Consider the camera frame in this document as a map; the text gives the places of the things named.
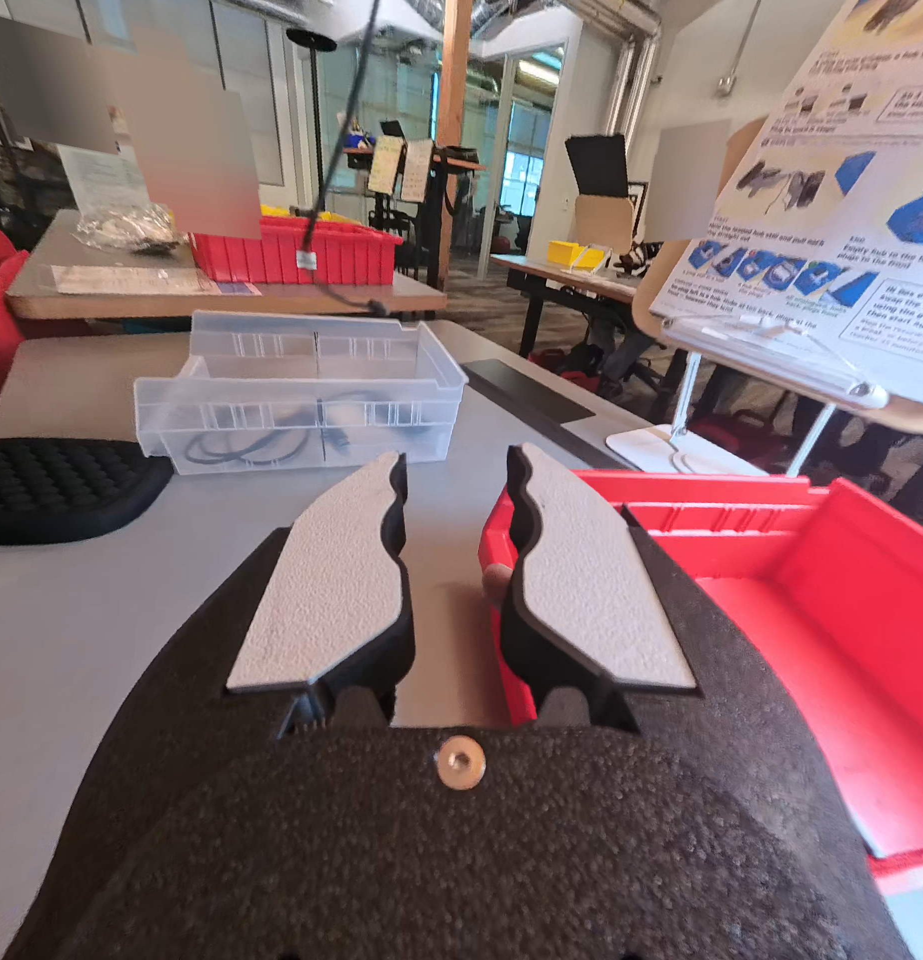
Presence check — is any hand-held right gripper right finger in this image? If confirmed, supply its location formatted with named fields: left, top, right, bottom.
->
left=499, top=441, right=699, bottom=735

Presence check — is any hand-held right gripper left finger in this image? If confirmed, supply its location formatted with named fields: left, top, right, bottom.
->
left=225, top=450, right=418, bottom=725

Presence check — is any black red-ringed USB cable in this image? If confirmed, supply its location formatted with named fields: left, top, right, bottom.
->
left=184, top=390, right=352, bottom=468

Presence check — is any red plastic bin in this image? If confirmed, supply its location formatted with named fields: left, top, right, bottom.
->
left=478, top=468, right=923, bottom=894

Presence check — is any clear plastic bin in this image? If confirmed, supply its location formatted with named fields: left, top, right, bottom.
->
left=133, top=309, right=470, bottom=477

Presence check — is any red bag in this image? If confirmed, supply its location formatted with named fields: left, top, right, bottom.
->
left=529, top=348, right=605, bottom=393

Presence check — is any background wooden table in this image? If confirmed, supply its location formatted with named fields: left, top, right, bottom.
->
left=490, top=253, right=658, bottom=361

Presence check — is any red ribbed bin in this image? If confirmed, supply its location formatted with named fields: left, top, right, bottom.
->
left=187, top=216, right=404, bottom=286

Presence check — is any background tan table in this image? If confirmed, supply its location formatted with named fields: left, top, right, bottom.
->
left=6, top=210, right=448, bottom=322

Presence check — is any flat sleeved paper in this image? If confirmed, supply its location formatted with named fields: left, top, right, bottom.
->
left=50, top=264, right=217, bottom=296

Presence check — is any crumpled clear plastic bag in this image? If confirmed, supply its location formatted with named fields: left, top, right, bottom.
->
left=71, top=202, right=185, bottom=254

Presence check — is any black angled panel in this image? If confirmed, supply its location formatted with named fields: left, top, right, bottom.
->
left=565, top=135, right=630, bottom=200

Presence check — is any small document board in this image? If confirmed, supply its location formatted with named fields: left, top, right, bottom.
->
left=399, top=138, right=436, bottom=204
left=366, top=135, right=405, bottom=198

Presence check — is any printed instruction sheet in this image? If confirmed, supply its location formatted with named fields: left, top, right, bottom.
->
left=649, top=0, right=923, bottom=410

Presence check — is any black standing desk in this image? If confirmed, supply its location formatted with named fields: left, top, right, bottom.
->
left=345, top=142, right=487, bottom=288

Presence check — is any white paper sheet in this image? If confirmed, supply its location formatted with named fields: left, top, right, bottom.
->
left=56, top=142, right=151, bottom=215

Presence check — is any black floor lamp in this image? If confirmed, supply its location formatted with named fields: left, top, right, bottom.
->
left=285, top=28, right=339, bottom=213

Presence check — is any red handled tote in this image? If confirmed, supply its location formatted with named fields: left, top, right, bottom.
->
left=0, top=217, right=29, bottom=421

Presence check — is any black braided cable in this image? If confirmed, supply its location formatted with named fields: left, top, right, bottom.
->
left=300, top=0, right=391, bottom=316

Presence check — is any wooden support post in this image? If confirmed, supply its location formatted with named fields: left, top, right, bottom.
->
left=433, top=0, right=475, bottom=290

